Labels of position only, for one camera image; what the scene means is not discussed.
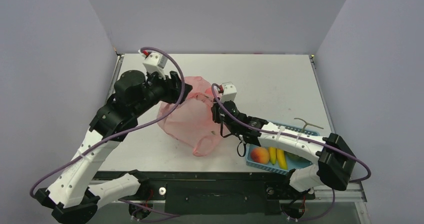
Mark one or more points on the yellow fake banana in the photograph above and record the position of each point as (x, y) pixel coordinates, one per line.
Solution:
(281, 159)
(272, 154)

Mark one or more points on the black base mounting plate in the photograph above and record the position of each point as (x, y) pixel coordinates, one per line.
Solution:
(218, 193)

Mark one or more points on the blue plastic basket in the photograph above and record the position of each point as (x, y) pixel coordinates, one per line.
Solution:
(292, 161)

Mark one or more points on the pink plastic bag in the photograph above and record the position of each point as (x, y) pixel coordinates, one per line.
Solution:
(192, 121)

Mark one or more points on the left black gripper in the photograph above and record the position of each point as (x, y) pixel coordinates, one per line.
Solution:
(173, 86)

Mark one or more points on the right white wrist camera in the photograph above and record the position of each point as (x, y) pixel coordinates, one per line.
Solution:
(227, 91)

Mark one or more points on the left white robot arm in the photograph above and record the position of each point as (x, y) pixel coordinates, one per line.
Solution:
(72, 198)

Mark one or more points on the orange fake fruit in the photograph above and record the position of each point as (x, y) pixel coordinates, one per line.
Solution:
(260, 155)

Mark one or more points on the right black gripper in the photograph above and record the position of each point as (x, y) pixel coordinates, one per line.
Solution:
(218, 112)

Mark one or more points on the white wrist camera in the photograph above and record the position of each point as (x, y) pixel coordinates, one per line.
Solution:
(227, 91)
(153, 62)

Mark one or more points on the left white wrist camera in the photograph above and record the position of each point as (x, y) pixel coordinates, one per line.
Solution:
(153, 62)

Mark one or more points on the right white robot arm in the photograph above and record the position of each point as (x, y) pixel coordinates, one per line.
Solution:
(331, 159)

